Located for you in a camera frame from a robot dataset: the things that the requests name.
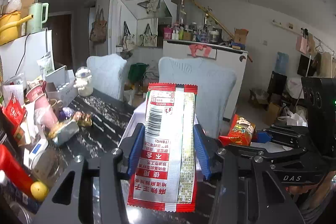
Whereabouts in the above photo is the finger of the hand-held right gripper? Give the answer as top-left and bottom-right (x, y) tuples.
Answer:
(227, 144), (307, 165)
(256, 126), (309, 144)

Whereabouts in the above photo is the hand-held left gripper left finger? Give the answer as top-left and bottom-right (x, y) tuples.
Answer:
(33, 123), (146, 224)

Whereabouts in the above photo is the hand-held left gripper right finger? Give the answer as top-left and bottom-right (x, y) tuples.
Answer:
(194, 124), (305, 224)

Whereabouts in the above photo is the lavender cardboard box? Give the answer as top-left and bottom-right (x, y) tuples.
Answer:
(118, 102), (208, 182)

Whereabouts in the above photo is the red white snack packet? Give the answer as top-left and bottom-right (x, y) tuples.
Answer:
(127, 82), (198, 212)

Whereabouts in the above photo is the red cartoon snack packet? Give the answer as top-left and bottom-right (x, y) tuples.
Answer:
(219, 114), (256, 147)

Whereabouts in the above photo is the person's right forearm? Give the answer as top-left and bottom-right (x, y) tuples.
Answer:
(298, 174), (336, 224)

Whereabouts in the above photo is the person's right hand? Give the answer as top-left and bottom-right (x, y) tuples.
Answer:
(287, 184), (315, 197)

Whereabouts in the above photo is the brown floor carton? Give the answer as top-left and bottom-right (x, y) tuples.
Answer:
(265, 102), (284, 125)

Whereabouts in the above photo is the white plastic bag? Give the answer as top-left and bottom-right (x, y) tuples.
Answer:
(278, 109), (308, 127)

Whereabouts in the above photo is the black speaker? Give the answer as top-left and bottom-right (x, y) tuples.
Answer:
(268, 70), (288, 94)

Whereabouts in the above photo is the blue water jug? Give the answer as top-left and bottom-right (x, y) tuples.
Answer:
(274, 51), (289, 80)

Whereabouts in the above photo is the gold wrapped candy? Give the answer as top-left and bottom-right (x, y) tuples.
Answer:
(72, 111), (92, 127)

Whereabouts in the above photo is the large leaf-covered chair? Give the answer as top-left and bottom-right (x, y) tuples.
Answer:
(158, 57), (237, 139)

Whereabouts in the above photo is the pink hanging bag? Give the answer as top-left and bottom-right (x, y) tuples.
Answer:
(296, 34), (308, 54)

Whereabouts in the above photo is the grey foil block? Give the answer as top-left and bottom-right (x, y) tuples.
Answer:
(49, 119), (80, 146)

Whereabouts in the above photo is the green bag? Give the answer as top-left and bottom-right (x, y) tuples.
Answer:
(128, 63), (150, 81)

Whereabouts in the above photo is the small leaf-covered chair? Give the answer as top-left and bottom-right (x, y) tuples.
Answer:
(87, 54), (128, 101)

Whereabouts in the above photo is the white cabinet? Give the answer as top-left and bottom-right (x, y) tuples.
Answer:
(163, 39), (248, 122)

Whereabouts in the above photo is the white astronaut figurine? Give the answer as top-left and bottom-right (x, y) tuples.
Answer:
(73, 67), (93, 96)

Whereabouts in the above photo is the clear glass cup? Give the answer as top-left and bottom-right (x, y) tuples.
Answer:
(30, 147), (66, 188)

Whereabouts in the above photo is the white cardboard box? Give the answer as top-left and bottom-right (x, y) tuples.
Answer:
(45, 65), (78, 109)

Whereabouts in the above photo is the white box with blue label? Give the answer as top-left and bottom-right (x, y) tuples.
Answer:
(24, 139), (49, 167)

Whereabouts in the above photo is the pink cup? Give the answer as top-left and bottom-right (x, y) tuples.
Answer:
(26, 84), (59, 130)

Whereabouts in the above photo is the pink bow cloth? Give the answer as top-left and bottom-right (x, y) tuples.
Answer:
(189, 43), (212, 58)

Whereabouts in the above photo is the open cardboard box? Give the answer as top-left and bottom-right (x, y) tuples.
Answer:
(234, 28), (249, 45)

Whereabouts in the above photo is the yellow lemon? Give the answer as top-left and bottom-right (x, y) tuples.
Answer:
(30, 181), (50, 201)

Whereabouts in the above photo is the beige tote bag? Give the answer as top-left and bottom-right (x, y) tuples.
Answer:
(139, 23), (158, 47)
(121, 21), (137, 51)

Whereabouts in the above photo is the row of cosmetic bottles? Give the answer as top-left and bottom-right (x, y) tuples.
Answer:
(164, 22), (223, 43)

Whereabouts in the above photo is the red plastic bottle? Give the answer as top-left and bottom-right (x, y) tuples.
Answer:
(0, 144), (34, 198)

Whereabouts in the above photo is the white green pouch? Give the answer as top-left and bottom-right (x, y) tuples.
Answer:
(37, 51), (55, 76)

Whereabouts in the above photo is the brown tote bag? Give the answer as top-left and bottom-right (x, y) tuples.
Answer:
(89, 7), (108, 45)

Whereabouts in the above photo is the blue printed packet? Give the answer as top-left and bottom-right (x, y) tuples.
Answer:
(0, 182), (41, 214)

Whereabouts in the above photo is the red paper packet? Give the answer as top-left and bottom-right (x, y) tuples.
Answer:
(3, 94), (28, 135)

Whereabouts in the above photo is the dark brown door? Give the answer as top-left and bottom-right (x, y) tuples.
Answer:
(49, 13), (72, 69)

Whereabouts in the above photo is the white fridge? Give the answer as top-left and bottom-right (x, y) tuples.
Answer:
(0, 28), (53, 83)

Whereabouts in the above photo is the paper star decoration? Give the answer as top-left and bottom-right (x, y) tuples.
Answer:
(137, 0), (161, 14)

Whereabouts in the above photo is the green electric kettle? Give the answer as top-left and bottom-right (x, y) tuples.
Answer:
(27, 3), (49, 35)

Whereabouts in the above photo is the yellow watering can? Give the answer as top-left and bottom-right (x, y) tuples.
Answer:
(0, 11), (33, 46)

